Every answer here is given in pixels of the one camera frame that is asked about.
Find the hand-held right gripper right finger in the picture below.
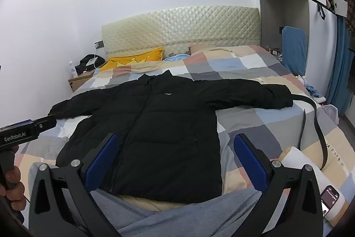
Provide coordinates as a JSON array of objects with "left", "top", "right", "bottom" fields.
[{"left": 234, "top": 134, "right": 325, "bottom": 237}]

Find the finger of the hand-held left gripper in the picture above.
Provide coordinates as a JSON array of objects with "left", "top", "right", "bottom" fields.
[{"left": 33, "top": 115, "right": 57, "bottom": 133}]

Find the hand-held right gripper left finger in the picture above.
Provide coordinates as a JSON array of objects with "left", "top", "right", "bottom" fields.
[{"left": 29, "top": 133, "right": 122, "bottom": 237}]

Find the black puffer jacket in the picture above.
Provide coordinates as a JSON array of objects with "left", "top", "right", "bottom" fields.
[{"left": 48, "top": 73, "right": 294, "bottom": 204}]

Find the person's left hand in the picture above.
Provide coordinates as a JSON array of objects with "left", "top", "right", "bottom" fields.
[{"left": 0, "top": 166, "right": 28, "bottom": 223}]

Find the wooden nightstand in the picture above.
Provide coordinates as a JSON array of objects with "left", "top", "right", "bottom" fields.
[{"left": 68, "top": 70, "right": 96, "bottom": 93}]

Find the black bag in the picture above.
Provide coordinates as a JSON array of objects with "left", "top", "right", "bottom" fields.
[{"left": 75, "top": 54, "right": 106, "bottom": 74}]

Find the black belt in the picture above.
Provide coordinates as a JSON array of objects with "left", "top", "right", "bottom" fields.
[{"left": 292, "top": 94, "right": 329, "bottom": 169}]

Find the person's grey trousers leg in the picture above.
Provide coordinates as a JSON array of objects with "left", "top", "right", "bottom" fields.
[{"left": 29, "top": 162, "right": 262, "bottom": 237}]

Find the smartphone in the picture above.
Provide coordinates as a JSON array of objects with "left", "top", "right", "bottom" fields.
[{"left": 320, "top": 185, "right": 340, "bottom": 217}]

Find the blue crumpled cloth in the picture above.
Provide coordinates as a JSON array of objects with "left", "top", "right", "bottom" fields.
[{"left": 305, "top": 84, "right": 322, "bottom": 97}]

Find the white plush toy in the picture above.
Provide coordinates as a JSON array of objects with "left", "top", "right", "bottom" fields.
[{"left": 295, "top": 74, "right": 308, "bottom": 87}]

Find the checked patchwork blanket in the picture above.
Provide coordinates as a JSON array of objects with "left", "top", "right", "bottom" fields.
[{"left": 15, "top": 45, "right": 355, "bottom": 226}]

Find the yellow pillow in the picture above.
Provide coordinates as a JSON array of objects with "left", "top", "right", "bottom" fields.
[{"left": 98, "top": 47, "right": 164, "bottom": 72}]

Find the group of small bottles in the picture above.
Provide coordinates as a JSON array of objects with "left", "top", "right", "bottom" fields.
[{"left": 265, "top": 45, "right": 282, "bottom": 56}]

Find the blue towel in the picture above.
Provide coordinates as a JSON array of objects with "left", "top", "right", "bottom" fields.
[{"left": 281, "top": 26, "right": 307, "bottom": 76}]

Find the light blue cloth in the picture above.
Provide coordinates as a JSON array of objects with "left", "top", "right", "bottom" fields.
[{"left": 164, "top": 54, "right": 192, "bottom": 62}]

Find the blue curtain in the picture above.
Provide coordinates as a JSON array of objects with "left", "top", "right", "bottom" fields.
[{"left": 326, "top": 16, "right": 355, "bottom": 115}]

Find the cream quilted headboard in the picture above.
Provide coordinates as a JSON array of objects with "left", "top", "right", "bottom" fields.
[{"left": 101, "top": 5, "right": 261, "bottom": 61}]

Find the white charger with cable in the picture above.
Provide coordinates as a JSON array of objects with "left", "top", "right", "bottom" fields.
[{"left": 86, "top": 54, "right": 102, "bottom": 69}]

